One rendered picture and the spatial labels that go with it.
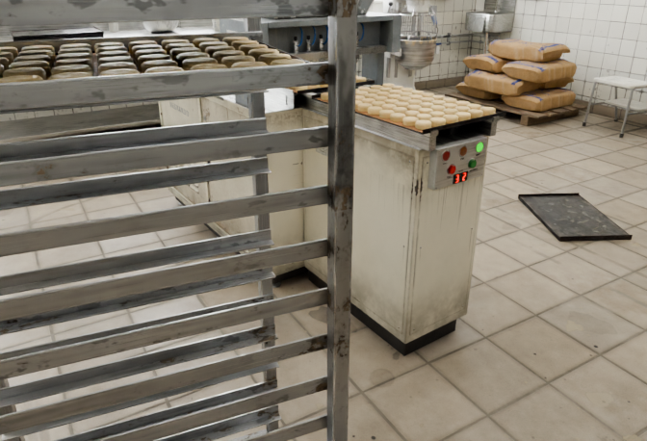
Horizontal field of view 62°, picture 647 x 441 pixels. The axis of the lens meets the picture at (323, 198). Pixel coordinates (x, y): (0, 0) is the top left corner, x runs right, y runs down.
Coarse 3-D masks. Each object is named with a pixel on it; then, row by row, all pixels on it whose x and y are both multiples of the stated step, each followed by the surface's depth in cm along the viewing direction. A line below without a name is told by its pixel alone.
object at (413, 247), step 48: (384, 144) 183; (384, 192) 189; (432, 192) 180; (480, 192) 195; (384, 240) 195; (432, 240) 188; (384, 288) 202; (432, 288) 197; (384, 336) 214; (432, 336) 213
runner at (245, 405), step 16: (304, 384) 93; (320, 384) 94; (240, 400) 89; (256, 400) 90; (272, 400) 92; (288, 400) 93; (192, 416) 86; (208, 416) 88; (224, 416) 89; (128, 432) 83; (144, 432) 84; (160, 432) 85; (176, 432) 86
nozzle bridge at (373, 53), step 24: (240, 24) 209; (264, 24) 200; (288, 24) 206; (312, 24) 212; (360, 24) 235; (384, 24) 239; (288, 48) 219; (312, 48) 225; (360, 48) 233; (384, 48) 241; (240, 96) 223
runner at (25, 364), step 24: (216, 312) 81; (240, 312) 83; (264, 312) 84; (288, 312) 86; (120, 336) 76; (144, 336) 78; (168, 336) 79; (0, 360) 71; (24, 360) 72; (48, 360) 74; (72, 360) 75
